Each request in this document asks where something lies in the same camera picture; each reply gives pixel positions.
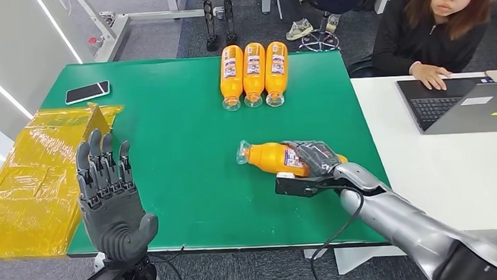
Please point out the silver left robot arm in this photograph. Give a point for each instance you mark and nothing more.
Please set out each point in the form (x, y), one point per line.
(138, 278)

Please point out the black stand leg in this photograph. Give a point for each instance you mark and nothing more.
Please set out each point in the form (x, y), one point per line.
(229, 16)
(210, 22)

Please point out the black smartphone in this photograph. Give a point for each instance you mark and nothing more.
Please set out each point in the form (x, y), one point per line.
(87, 92)

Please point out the person's right hand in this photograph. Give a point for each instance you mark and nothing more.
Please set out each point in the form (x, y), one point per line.
(431, 75)

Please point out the red button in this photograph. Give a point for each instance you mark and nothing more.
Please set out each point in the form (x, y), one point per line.
(93, 41)

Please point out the office chair base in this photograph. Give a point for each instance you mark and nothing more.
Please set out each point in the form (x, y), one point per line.
(320, 39)

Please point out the white desk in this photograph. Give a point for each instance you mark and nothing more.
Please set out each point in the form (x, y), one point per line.
(437, 176)

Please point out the white metal floor frame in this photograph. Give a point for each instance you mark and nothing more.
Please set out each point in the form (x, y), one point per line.
(115, 31)

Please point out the orange juice bottle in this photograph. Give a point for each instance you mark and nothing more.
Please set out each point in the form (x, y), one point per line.
(276, 69)
(253, 70)
(270, 157)
(231, 72)

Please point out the dark office chair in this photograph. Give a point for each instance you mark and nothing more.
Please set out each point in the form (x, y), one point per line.
(359, 67)

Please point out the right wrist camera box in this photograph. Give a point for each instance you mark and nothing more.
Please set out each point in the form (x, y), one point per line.
(295, 186)

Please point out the wall light strip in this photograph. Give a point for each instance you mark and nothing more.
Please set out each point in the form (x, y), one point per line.
(57, 30)
(1, 90)

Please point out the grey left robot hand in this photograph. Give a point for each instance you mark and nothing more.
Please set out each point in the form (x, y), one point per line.
(112, 222)

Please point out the yellow plastic wrapped box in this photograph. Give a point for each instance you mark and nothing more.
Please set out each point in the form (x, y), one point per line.
(33, 180)

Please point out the green table mat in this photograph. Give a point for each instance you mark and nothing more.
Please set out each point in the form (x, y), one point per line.
(190, 159)

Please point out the grey laptop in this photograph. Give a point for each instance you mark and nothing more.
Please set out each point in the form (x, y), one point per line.
(464, 110)

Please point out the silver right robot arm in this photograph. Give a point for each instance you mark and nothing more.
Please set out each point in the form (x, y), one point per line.
(406, 220)

